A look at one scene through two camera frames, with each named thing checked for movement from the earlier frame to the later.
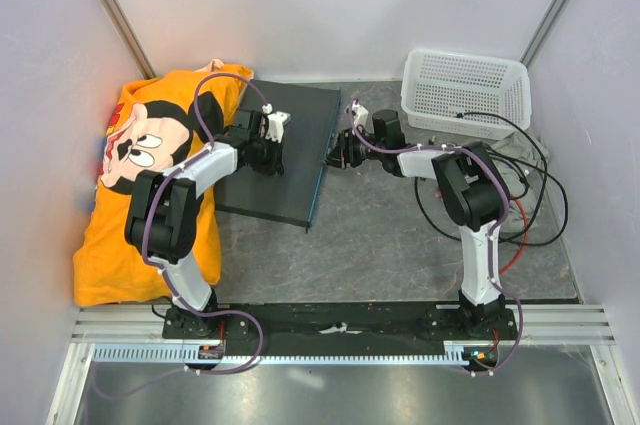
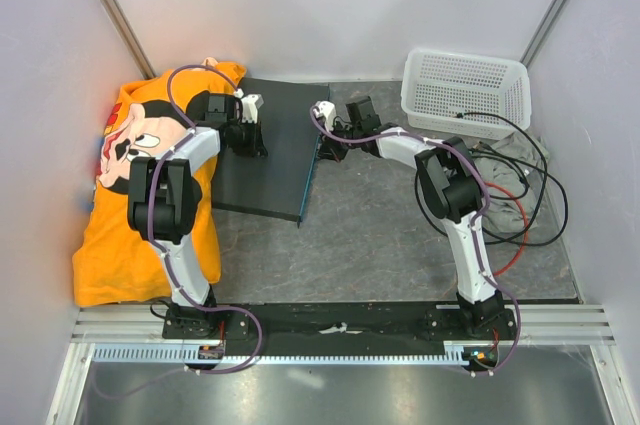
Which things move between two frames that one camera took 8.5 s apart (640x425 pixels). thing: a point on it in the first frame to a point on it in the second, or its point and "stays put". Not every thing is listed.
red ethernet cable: (439, 194) stays put
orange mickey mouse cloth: (153, 124) stays put
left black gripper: (275, 167) to (256, 147)
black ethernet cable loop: (510, 242) stays put
